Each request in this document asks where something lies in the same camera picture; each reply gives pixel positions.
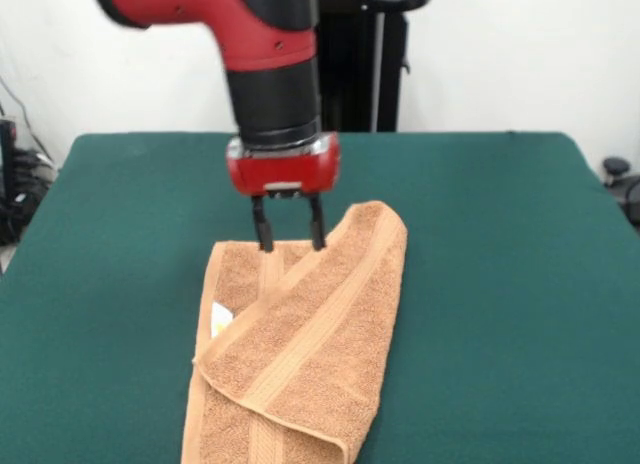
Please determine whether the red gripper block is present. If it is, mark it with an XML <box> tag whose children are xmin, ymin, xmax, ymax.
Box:
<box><xmin>225</xmin><ymin>133</ymin><xmax>343</xmax><ymax>253</ymax></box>

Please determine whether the orange terry towel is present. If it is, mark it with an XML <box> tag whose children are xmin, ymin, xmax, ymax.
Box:
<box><xmin>180</xmin><ymin>200</ymin><xmax>409</xmax><ymax>464</ymax></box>

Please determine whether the dark green table cloth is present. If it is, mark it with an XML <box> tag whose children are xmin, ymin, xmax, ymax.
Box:
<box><xmin>0</xmin><ymin>130</ymin><xmax>640</xmax><ymax>464</ymax></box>

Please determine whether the black equipment pile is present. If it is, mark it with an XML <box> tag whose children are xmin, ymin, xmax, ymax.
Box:
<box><xmin>0</xmin><ymin>116</ymin><xmax>57</xmax><ymax>246</ymax></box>

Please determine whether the grey office chair base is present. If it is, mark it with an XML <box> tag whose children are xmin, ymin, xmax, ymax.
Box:
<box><xmin>602</xmin><ymin>156</ymin><xmax>640</xmax><ymax>235</ymax></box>

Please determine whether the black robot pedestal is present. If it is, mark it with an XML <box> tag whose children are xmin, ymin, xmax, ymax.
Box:
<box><xmin>315</xmin><ymin>0</ymin><xmax>432</xmax><ymax>134</ymax></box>

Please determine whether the thin grey wall cable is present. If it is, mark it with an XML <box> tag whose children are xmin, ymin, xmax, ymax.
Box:
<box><xmin>0</xmin><ymin>76</ymin><xmax>56</xmax><ymax>165</ymax></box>

